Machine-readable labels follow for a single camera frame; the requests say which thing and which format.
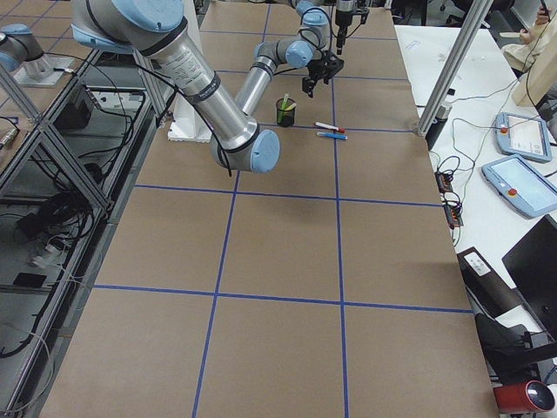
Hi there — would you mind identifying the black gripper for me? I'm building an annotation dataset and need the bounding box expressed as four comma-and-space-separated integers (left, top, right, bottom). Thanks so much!
302, 51, 345, 98

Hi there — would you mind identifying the blue highlighter pen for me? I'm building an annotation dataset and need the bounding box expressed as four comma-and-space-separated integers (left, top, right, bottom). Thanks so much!
316, 132, 347, 140

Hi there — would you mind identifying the red and white marker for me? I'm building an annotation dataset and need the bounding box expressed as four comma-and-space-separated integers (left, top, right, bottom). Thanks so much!
314, 121, 346, 134

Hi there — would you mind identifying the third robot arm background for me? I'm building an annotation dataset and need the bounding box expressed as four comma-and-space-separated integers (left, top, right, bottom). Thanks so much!
1, 24, 73, 87

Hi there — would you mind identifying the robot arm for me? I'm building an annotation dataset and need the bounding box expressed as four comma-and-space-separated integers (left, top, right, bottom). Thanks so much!
71, 1, 280, 173
235, 1, 344, 115

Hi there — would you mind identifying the green highlighter pen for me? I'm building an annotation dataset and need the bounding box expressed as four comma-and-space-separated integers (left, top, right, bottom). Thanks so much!
280, 93, 289, 111

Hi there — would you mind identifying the black mesh pen cup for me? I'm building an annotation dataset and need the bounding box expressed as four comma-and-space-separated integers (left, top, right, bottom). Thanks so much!
275, 98, 296, 127

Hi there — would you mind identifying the orange black connector box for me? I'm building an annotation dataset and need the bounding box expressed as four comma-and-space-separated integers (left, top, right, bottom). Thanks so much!
434, 172, 453, 193

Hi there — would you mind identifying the far teach pendant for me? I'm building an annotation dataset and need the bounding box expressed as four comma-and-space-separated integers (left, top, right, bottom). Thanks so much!
494, 112, 553, 163

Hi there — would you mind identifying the teach pendant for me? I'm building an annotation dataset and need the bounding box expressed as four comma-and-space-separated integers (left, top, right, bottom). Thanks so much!
494, 112, 553, 163
481, 154, 556, 219

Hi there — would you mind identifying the seated person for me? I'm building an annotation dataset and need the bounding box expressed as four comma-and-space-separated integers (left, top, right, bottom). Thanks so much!
500, 4, 555, 78

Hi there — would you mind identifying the near teach pendant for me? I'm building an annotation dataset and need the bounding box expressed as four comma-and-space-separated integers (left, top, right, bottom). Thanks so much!
481, 154, 556, 219

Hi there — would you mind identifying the black monitor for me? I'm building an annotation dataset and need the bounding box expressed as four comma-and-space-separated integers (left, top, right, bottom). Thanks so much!
502, 215, 556, 339

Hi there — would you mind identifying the red cylinder speaker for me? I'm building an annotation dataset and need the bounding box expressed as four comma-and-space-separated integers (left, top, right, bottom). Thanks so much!
493, 381, 556, 414

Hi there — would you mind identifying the aluminium frame post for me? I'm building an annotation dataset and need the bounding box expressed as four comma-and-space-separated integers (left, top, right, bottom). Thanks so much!
415, 0, 493, 138

